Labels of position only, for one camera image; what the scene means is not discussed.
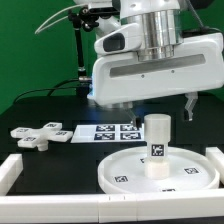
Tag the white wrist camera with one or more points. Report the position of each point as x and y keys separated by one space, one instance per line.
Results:
x=127 y=39

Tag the white round table top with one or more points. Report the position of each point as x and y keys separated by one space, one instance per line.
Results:
x=133 y=171

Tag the white marker tag sheet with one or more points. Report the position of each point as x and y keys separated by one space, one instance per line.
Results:
x=107 y=133

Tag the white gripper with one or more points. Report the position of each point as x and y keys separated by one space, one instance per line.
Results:
x=197 y=65

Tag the white right fence bar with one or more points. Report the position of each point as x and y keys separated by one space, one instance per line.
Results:
x=216 y=157

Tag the white cross table base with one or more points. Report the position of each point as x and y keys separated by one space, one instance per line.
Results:
x=31 y=138

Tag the white left fence bar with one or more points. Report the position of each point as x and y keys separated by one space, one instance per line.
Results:
x=10 y=170

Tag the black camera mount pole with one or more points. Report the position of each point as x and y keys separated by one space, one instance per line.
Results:
x=82 y=21

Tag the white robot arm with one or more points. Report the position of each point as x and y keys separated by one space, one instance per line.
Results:
x=142 y=53

